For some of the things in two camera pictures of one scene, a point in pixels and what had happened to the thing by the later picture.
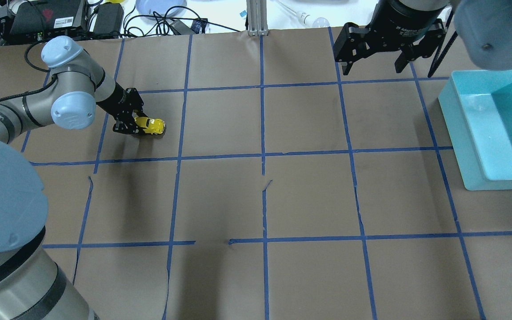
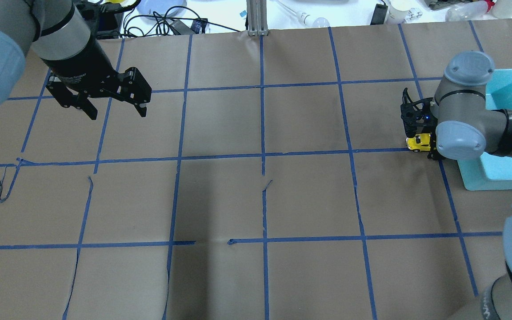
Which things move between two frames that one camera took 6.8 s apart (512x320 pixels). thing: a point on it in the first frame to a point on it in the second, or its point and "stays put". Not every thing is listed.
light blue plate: x=146 y=7 stays put
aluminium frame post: x=257 y=13 stays put
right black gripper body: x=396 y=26 to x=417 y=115
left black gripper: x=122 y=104 to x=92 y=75
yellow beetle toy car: x=153 y=126 to x=420 y=142
